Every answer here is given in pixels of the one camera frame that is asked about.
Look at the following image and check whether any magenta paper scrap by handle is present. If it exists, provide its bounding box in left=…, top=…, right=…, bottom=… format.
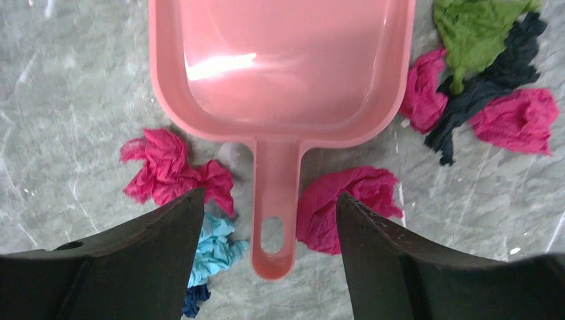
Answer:
left=296, top=166, right=403, bottom=255

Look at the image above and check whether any green paper scrap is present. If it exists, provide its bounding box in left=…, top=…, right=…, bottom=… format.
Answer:
left=433, top=0, right=542, bottom=95

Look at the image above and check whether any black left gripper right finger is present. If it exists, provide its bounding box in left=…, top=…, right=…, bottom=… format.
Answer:
left=336, top=193, right=564, bottom=319

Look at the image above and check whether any small magenta paper scrap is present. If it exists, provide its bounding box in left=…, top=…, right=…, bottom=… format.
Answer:
left=399, top=47, right=448, bottom=134

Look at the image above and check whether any pink plastic dustpan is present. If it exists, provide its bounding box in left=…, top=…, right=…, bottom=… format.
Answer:
left=148, top=1, right=416, bottom=281

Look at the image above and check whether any light blue paper scrap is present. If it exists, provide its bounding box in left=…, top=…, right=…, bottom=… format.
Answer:
left=187, top=213, right=250, bottom=288

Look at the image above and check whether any magenta paper scrap centre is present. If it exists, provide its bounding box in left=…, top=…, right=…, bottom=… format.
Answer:
left=469, top=88, right=559, bottom=155

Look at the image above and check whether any black paper scrap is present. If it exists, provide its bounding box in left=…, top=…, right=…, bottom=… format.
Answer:
left=424, top=12, right=547, bottom=166

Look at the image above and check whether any magenta paper scrap left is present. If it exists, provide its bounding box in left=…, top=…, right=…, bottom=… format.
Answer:
left=120, top=128, right=235, bottom=217

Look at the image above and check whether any dark blue paper scrap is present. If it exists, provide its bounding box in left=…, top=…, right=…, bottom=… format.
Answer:
left=181, top=284, right=211, bottom=319

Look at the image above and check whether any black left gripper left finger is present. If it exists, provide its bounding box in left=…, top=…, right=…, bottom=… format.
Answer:
left=1, top=188, right=204, bottom=319

